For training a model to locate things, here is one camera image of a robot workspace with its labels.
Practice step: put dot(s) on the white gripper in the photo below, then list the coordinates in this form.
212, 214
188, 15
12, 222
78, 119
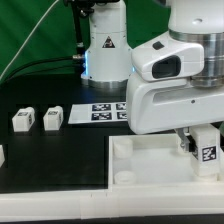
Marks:
173, 104

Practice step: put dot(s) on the white square tabletop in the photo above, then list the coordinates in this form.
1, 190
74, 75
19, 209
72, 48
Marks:
150, 163

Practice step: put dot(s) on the white L-shaped obstacle fence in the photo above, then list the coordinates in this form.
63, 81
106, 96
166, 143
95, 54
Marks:
85, 204

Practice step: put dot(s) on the white sheet with AprilTags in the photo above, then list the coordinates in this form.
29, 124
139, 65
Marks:
97, 113

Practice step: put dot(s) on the white block at left edge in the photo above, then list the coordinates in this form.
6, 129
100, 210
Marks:
2, 157

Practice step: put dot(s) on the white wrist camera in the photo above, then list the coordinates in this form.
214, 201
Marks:
164, 58

